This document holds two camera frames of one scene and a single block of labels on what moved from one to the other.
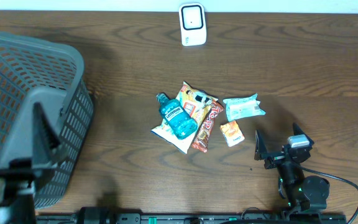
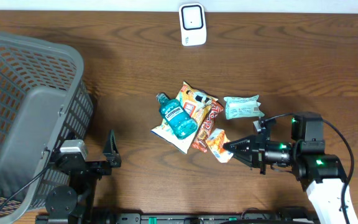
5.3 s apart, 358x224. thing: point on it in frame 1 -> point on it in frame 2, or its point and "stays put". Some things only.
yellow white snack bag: (197, 103) stays put
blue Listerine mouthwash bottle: (181, 122) stays put
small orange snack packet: (232, 133) -> (215, 143)
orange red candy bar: (206, 127) stays put
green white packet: (240, 107) stays put
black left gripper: (20, 174) -> (112, 155)
